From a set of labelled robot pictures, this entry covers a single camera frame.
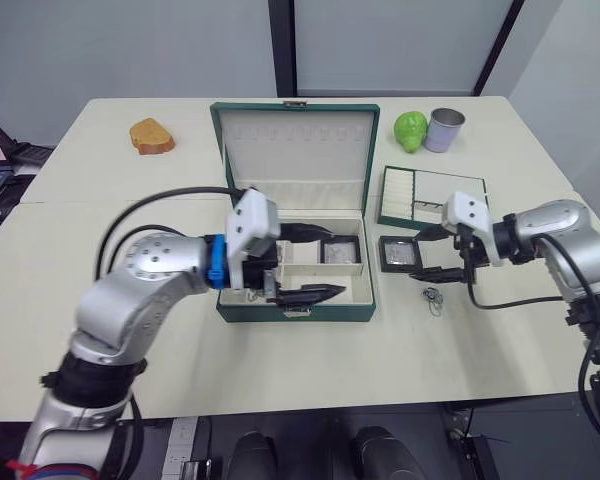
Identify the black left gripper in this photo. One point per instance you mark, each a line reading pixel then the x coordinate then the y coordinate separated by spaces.
pixel 257 274

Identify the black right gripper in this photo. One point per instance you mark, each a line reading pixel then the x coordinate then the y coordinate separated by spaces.
pixel 471 257

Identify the black square display case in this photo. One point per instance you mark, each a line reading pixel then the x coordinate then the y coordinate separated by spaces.
pixel 400 254
pixel 340 250

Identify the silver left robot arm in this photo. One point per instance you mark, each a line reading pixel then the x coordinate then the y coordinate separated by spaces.
pixel 130 280

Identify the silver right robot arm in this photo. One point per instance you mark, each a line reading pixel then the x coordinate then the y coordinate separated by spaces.
pixel 562 225

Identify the green cream jewelry tray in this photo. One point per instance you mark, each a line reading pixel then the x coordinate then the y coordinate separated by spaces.
pixel 397 192

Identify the green jewelry box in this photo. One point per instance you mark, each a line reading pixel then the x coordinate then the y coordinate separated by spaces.
pixel 295 150

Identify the blue left wrist clamp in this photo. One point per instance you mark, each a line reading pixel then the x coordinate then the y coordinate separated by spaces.
pixel 216 262

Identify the grey metal cup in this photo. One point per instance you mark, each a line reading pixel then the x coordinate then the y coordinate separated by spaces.
pixel 442 134

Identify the green pear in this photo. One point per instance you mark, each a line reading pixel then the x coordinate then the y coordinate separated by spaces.
pixel 410 130

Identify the brown bread slice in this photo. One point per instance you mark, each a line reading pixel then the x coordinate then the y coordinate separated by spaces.
pixel 152 136

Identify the dark rounded shape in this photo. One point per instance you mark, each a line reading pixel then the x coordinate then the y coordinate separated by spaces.
pixel 382 455
pixel 255 457

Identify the white power strip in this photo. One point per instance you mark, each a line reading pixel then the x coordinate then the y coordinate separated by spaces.
pixel 179 447

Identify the black keyboard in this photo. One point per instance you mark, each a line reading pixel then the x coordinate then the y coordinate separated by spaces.
pixel 30 154

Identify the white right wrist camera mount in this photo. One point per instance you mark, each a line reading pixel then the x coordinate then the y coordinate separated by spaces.
pixel 467 210

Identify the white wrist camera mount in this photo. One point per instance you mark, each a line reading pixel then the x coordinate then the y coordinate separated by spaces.
pixel 467 210
pixel 252 215

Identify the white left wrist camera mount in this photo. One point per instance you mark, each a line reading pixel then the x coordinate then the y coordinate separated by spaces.
pixel 252 215

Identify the black table frame bracket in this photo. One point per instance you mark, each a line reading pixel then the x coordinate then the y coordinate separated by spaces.
pixel 467 440

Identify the slanted dark window frame post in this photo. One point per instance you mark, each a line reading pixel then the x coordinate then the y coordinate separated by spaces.
pixel 497 47

